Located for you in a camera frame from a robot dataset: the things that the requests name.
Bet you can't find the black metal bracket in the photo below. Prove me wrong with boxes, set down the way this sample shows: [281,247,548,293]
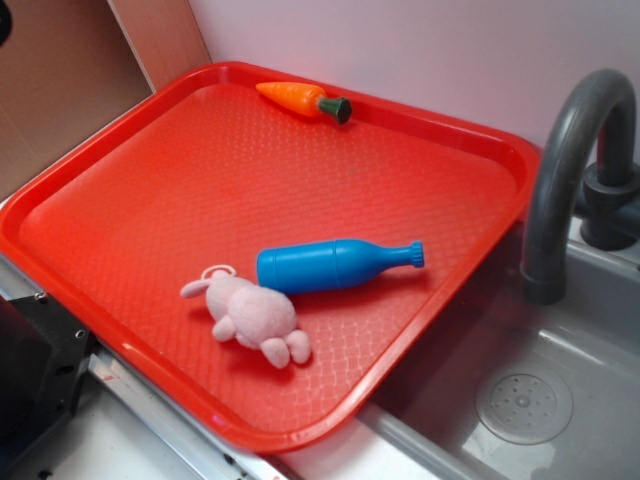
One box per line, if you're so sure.
[1,296,94,455]

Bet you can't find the pink plush bunny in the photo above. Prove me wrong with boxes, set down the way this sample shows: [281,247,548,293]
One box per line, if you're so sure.
[180,264,312,369]

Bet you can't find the grey curved faucet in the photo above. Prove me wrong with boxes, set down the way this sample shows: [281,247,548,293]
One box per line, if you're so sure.
[520,69,639,305]

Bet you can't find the red plastic tray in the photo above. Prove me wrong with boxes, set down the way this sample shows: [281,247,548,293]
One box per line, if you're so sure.
[1,63,539,453]

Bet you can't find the orange toy carrot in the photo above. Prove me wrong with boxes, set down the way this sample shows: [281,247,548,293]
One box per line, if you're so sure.
[255,82,352,125]

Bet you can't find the brown cardboard box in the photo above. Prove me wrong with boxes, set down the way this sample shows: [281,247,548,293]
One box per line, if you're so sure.
[1,1,210,198]

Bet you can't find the sink drain strainer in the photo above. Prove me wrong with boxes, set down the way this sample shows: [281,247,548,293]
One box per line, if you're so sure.
[475,368,573,445]

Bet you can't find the grey toy sink basin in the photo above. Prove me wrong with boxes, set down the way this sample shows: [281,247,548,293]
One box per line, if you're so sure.
[360,229,639,479]

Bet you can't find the blue plastic bottle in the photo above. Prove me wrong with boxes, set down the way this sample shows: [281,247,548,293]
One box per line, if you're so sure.
[256,239,425,295]

